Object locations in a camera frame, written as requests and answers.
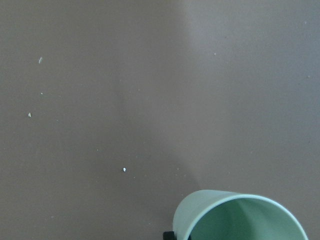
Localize green plastic cup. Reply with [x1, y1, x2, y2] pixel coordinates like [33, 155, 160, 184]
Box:
[172, 189, 308, 240]

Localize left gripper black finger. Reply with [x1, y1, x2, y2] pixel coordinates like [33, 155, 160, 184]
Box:
[162, 231, 175, 240]

